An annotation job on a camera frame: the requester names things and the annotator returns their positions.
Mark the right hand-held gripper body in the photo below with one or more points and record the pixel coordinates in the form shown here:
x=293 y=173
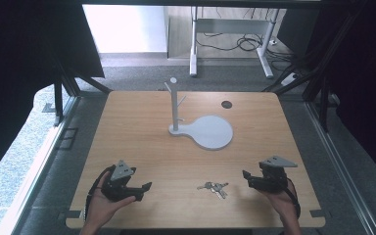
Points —
x=272 y=179

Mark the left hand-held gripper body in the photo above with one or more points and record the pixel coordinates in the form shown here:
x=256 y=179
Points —
x=117 y=187

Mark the bunch of silver keys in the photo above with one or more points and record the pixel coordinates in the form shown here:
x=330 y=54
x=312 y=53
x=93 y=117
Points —
x=216 y=188

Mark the grey key holder stand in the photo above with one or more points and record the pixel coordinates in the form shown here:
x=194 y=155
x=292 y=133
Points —
x=210 y=132

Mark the person's left hand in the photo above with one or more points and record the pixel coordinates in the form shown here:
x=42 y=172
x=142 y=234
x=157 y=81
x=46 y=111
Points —
x=99 y=205

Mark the person's right hand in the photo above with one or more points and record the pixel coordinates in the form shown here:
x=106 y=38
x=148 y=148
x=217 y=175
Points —
x=284 y=204

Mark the black round table grommet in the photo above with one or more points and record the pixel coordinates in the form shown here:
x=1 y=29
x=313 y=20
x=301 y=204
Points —
x=226 y=104

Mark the white power strip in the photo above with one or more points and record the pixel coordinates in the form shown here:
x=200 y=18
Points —
x=290 y=79

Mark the dark curtain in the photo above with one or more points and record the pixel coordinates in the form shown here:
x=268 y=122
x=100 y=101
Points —
x=13 y=65
x=365 y=81

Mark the white board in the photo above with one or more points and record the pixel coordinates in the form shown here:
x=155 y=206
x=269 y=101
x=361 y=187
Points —
x=124 y=29

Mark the aluminium floor rail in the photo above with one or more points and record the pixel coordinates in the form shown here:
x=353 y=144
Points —
x=339 y=169
x=36 y=169

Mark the black metal frame stand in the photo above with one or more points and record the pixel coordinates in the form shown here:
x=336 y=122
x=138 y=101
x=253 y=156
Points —
x=58 y=101
x=323 y=98

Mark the white metal desk frame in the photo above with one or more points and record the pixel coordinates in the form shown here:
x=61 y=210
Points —
x=194 y=49

